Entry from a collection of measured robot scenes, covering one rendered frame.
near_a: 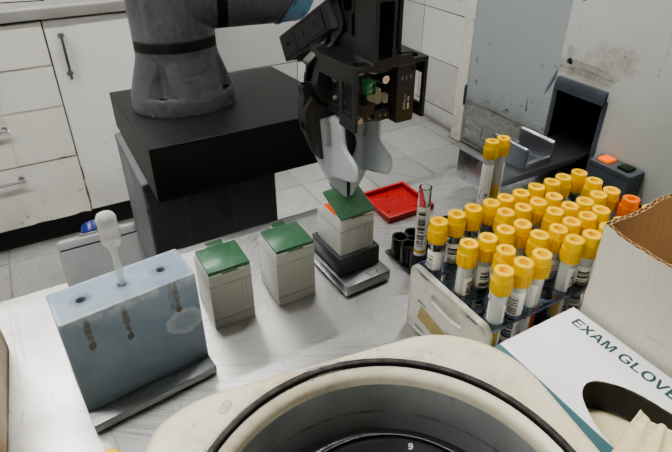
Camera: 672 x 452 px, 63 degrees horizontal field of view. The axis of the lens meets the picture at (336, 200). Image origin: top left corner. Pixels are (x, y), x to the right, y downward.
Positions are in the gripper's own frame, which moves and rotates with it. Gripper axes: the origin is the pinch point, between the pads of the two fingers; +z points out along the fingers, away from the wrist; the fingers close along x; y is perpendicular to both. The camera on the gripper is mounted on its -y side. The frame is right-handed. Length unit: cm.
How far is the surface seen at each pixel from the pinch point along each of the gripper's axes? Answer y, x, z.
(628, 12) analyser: 1.7, 38.2, -12.2
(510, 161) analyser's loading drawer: -1.8, 26.8, 5.9
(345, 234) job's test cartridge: 2.9, -1.5, 4.3
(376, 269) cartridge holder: 4.3, 1.5, 8.9
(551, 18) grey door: -108, 168, 25
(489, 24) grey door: -142, 169, 34
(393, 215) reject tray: -3.8, 9.7, 9.5
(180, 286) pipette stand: 6.1, -18.6, 1.1
